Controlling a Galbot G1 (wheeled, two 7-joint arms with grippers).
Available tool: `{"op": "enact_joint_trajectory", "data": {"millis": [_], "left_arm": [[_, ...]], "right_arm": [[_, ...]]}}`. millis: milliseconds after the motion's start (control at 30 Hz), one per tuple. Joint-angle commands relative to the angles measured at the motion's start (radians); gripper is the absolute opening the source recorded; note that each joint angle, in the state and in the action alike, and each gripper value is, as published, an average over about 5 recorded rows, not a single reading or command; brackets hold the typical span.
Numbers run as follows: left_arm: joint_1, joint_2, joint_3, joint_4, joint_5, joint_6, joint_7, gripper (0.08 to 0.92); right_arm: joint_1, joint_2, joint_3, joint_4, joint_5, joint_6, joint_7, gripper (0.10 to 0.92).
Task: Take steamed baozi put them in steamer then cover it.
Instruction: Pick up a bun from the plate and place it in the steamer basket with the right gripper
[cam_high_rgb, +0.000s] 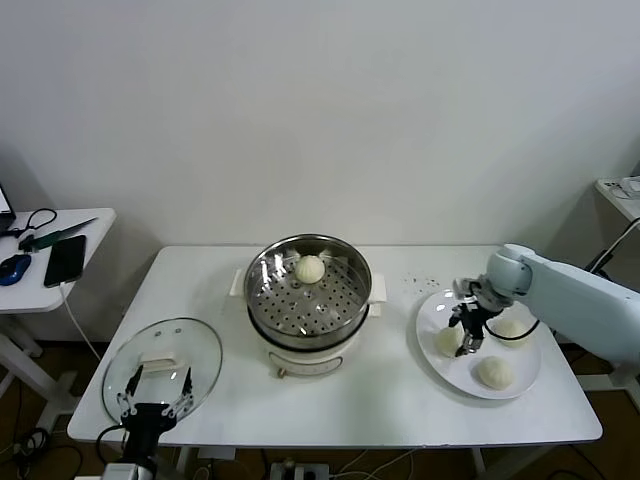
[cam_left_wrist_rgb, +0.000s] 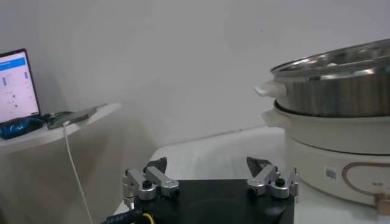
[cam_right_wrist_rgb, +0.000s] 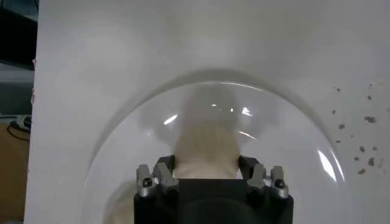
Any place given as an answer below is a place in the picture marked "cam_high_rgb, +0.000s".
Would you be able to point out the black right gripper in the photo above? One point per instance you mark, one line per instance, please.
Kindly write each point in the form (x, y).
(474, 322)

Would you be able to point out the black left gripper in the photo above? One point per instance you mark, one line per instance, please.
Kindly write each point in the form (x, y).
(147, 425)

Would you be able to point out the white steamed baozi bun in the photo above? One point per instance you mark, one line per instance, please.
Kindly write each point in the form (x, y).
(446, 342)
(495, 372)
(512, 331)
(310, 269)

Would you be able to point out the round glass pot lid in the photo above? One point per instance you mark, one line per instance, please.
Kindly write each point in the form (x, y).
(125, 360)

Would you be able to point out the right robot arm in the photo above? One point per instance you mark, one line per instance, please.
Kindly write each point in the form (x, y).
(575, 295)

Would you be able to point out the perforated steel steamer basket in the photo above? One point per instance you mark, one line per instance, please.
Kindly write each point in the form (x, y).
(280, 310)

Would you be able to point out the large white plate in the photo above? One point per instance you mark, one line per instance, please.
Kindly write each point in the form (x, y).
(435, 370)

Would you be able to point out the large white work table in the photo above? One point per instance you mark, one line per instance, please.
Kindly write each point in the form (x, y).
(390, 415)

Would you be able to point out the white rounded side table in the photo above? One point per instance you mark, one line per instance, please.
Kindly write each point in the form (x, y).
(30, 300)

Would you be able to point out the black smartphone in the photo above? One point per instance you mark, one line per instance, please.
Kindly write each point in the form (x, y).
(65, 260)

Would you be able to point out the grey floor power strip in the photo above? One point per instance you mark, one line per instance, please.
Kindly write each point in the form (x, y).
(300, 471)

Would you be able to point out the blue computer mouse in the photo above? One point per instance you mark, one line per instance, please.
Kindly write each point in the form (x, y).
(14, 267)

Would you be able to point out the white electronic device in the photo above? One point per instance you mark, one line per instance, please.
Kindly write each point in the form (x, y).
(625, 189)

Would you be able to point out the black laptop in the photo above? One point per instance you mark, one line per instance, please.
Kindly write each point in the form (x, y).
(4, 205)

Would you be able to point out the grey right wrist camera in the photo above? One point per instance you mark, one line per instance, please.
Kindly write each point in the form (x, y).
(464, 287)

